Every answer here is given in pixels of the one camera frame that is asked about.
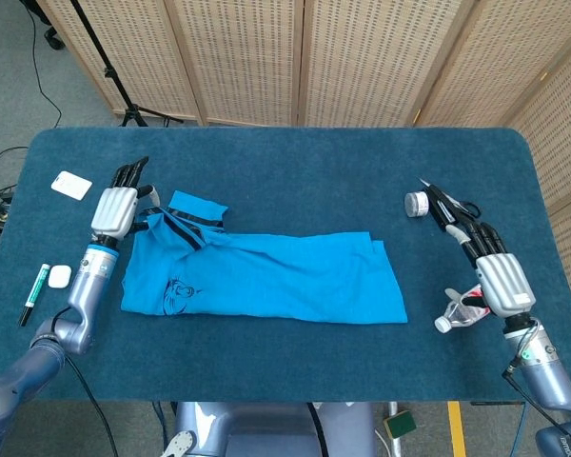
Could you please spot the green and white marker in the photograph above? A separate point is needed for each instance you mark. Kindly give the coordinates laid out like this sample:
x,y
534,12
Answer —
x,y
37,288

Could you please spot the white robot bracket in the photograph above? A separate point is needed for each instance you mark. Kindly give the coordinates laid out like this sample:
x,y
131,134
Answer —
x,y
180,443

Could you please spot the black stapler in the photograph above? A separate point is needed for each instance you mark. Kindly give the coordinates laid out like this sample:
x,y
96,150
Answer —
x,y
440,214

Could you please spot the clear plastic water bottle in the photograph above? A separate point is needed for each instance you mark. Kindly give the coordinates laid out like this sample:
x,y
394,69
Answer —
x,y
449,320

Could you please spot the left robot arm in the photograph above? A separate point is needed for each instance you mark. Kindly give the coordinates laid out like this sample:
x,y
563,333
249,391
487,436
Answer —
x,y
88,290

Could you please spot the silver metal pole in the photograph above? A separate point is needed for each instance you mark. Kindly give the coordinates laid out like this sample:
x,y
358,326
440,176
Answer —
x,y
395,428

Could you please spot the black scissors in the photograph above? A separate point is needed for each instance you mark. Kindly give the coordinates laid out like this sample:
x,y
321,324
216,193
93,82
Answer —
x,y
468,208

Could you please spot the white earbuds case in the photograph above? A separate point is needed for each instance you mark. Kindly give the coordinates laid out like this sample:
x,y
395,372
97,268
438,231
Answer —
x,y
59,277

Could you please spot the black tripod stand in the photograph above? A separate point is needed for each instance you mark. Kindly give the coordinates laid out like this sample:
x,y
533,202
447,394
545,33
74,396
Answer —
x,y
109,73

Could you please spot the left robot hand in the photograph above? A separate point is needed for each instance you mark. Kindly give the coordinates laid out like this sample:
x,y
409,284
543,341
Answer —
x,y
114,212

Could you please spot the white card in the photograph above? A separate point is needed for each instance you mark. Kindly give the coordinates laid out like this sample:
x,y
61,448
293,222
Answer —
x,y
71,185

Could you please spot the dark blue carpeted table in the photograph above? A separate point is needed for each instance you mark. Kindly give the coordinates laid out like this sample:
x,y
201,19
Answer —
x,y
290,152

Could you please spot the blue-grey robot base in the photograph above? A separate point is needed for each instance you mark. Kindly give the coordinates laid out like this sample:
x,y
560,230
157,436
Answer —
x,y
266,428

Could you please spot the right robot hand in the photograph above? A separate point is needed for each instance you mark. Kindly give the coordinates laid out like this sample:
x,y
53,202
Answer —
x,y
504,285

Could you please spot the black chair caster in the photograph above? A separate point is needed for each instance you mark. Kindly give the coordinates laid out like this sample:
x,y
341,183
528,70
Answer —
x,y
54,40

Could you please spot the blue Carolina Panthers t-shirt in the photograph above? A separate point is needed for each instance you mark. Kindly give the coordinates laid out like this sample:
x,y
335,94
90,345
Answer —
x,y
290,281

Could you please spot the green and yellow sponge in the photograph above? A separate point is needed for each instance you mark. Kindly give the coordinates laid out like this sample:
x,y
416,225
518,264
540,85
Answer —
x,y
399,423

